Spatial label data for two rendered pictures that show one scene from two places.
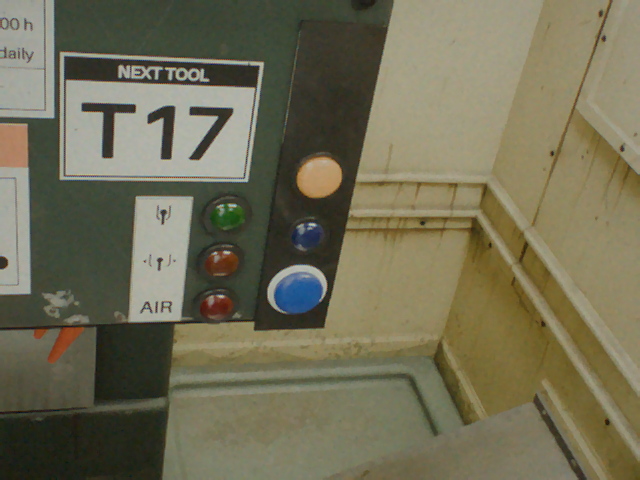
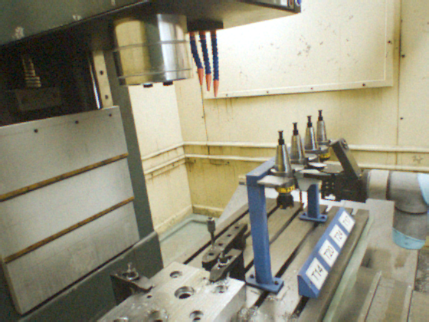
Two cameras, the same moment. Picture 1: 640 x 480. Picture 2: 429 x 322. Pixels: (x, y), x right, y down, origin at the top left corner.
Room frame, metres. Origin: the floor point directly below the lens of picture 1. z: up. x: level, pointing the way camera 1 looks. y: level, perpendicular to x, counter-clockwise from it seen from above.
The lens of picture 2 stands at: (-0.10, 0.68, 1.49)
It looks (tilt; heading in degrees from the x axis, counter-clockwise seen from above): 15 degrees down; 326
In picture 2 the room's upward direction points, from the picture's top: 7 degrees counter-clockwise
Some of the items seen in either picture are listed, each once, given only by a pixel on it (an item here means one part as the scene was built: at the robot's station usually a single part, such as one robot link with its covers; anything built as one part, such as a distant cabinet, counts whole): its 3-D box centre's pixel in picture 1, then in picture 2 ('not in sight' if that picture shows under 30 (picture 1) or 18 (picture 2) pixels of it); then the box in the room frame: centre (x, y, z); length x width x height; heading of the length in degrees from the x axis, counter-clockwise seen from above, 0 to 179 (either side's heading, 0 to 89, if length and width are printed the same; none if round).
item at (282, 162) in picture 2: not in sight; (282, 156); (0.47, 0.07, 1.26); 0.04 x 0.04 x 0.07
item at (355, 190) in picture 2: not in sight; (344, 182); (0.39, -0.07, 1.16); 0.12 x 0.08 x 0.09; 20
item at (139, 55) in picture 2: not in sight; (152, 53); (0.55, 0.35, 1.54); 0.16 x 0.16 x 0.12
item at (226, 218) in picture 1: (227, 216); not in sight; (0.44, 0.05, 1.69); 0.02 x 0.01 x 0.02; 110
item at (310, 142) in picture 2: not in sight; (309, 137); (0.55, -0.13, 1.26); 0.04 x 0.04 x 0.07
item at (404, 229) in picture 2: not in sight; (414, 223); (0.24, -0.15, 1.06); 0.11 x 0.08 x 0.11; 66
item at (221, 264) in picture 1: (221, 263); not in sight; (0.44, 0.05, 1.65); 0.02 x 0.01 x 0.02; 110
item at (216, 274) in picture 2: not in sight; (226, 273); (0.53, 0.25, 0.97); 0.13 x 0.03 x 0.15; 110
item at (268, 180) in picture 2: not in sight; (274, 180); (0.45, 0.12, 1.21); 0.07 x 0.05 x 0.01; 20
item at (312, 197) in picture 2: not in sight; (312, 182); (0.65, -0.27, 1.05); 0.10 x 0.05 x 0.30; 20
